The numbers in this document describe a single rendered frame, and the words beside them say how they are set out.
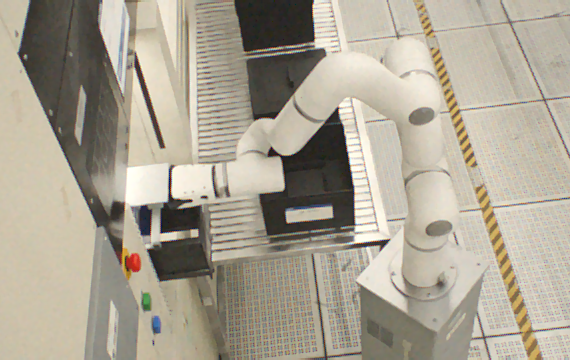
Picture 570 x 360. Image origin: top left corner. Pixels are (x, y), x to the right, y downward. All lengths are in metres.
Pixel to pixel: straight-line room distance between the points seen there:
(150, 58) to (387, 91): 0.79
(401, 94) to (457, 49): 2.54
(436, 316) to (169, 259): 0.75
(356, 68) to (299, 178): 0.93
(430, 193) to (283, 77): 0.95
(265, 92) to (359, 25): 1.70
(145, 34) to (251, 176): 0.52
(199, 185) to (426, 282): 0.73
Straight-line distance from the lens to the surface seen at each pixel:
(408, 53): 1.64
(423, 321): 2.15
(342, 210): 2.26
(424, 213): 1.85
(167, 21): 2.96
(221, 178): 1.79
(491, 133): 3.67
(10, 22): 1.15
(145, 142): 2.34
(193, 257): 1.89
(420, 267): 2.11
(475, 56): 4.05
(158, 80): 2.17
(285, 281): 3.14
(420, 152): 1.75
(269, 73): 2.67
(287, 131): 1.67
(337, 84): 1.58
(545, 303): 3.14
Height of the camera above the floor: 2.62
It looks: 50 degrees down
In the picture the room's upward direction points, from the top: 6 degrees counter-clockwise
